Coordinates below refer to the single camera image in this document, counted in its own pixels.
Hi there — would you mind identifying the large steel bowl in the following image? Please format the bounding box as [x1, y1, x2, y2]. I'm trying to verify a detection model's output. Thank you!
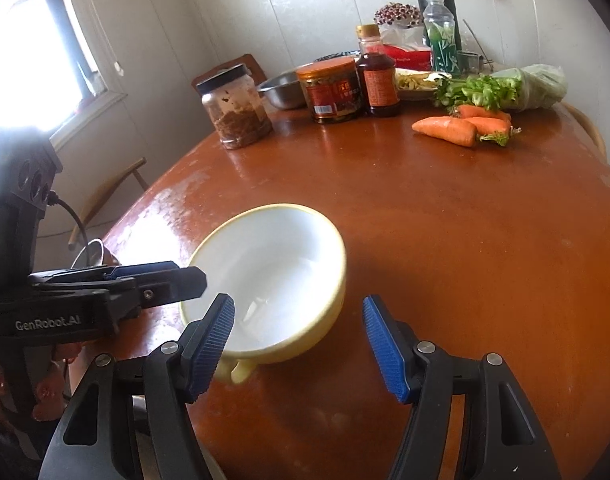
[71, 238, 120, 269]

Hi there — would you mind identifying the yellow bowl with handle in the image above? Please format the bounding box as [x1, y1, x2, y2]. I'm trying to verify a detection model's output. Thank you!
[180, 204, 346, 385]

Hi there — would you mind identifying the person right hand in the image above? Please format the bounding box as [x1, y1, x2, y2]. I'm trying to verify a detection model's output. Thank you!
[0, 341, 84, 426]

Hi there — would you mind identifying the curved light wood chair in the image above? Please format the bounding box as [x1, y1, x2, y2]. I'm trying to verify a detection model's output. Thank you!
[68, 157, 149, 252]

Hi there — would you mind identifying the window with sill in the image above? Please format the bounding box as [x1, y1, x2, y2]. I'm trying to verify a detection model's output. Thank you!
[0, 0, 125, 148]

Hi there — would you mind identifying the clear jar black lid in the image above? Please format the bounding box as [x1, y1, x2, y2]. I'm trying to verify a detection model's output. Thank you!
[198, 65, 273, 151]

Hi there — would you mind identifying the carrot front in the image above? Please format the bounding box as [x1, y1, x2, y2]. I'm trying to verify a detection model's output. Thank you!
[411, 116, 477, 148]

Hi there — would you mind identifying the carrot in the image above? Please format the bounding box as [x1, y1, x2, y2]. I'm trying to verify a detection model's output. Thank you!
[454, 104, 522, 146]
[411, 116, 477, 148]

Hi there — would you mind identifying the carrot rear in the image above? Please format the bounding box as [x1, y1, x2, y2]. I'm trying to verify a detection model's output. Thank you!
[454, 104, 522, 146]

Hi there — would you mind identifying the brown wooden slat chair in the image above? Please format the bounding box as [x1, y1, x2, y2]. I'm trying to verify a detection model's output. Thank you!
[191, 53, 267, 91]

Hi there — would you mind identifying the small steel basin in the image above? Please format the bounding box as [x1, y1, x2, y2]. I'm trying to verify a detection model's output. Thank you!
[256, 70, 306, 110]

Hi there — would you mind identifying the red chili sauce jar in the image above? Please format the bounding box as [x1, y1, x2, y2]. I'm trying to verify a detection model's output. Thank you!
[295, 56, 363, 124]

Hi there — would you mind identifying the dark sauce bottle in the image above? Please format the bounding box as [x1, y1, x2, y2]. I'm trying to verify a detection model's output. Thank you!
[356, 24, 401, 117]

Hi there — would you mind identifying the red tissue pack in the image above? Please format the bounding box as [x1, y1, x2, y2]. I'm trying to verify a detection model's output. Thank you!
[381, 26, 432, 72]

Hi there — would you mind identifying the bag of green vegetables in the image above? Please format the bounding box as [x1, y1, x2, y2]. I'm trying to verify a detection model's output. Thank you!
[434, 64, 568, 112]

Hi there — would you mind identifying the clear plastic water bottle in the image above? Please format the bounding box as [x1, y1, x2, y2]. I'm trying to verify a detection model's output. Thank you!
[423, 0, 461, 76]

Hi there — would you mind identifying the dried flower bouquet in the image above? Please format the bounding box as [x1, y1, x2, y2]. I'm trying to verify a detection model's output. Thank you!
[373, 2, 423, 28]

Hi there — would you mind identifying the black thermos flask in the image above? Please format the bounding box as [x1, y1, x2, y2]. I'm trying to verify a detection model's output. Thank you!
[417, 0, 463, 51]

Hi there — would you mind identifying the black camera cable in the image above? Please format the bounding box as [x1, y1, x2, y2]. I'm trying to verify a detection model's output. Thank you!
[46, 192, 92, 267]

